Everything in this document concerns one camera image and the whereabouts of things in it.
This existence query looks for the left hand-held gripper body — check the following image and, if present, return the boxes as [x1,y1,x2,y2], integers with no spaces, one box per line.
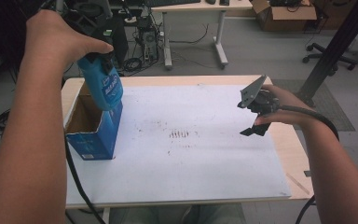
[55,0,114,32]

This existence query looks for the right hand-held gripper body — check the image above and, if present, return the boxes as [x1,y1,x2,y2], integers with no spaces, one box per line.
[236,74,282,126]

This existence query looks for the blue plastic bottle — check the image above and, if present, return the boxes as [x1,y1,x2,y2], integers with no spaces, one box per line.
[76,55,125,112]

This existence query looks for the blue cardboard box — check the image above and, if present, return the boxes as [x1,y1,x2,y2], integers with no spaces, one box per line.
[62,82,124,161]

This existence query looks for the person's right hand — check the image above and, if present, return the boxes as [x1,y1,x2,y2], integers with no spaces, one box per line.
[254,84,310,129]

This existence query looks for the person's left hand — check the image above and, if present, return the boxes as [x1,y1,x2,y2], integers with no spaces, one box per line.
[24,8,115,71]

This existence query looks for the black computer tower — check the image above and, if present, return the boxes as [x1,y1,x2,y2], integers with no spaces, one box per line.
[102,17,130,70]

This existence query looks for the small black computer case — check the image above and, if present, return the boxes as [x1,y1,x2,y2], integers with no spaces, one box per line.
[136,17,159,62]

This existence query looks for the grey floor mat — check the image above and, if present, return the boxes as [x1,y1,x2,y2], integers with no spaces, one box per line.
[271,78,356,132]

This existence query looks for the white table mat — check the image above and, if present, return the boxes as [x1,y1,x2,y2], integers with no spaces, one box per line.
[65,84,293,207]

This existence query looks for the black office chair base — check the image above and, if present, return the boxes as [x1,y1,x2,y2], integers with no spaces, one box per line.
[302,42,358,71]

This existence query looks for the black keyboard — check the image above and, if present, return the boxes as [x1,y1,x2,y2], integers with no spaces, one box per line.
[144,0,201,8]

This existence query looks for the brown cardboard box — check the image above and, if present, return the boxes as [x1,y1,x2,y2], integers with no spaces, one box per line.
[250,0,318,33]

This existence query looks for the dark curtain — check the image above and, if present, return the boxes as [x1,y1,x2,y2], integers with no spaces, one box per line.
[0,0,30,91]

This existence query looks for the white-framed wooden desk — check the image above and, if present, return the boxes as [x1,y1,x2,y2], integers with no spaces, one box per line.
[150,0,255,70]

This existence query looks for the person's legs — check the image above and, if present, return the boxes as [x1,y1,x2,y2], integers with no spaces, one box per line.
[109,203,245,224]

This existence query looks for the white table leg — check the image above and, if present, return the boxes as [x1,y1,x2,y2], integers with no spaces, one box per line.
[102,207,112,224]

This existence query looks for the black cable coil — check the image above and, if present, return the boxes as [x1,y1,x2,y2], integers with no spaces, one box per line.
[123,57,145,73]

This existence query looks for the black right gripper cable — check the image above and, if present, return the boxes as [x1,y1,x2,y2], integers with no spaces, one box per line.
[278,105,340,224]

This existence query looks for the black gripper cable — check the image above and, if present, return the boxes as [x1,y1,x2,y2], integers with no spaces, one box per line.
[278,105,340,224]
[38,0,107,224]

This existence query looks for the black metal post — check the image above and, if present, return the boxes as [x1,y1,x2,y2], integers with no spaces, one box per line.
[295,0,358,108]

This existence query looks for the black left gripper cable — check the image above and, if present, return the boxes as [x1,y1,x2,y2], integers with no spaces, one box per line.
[38,0,107,224]

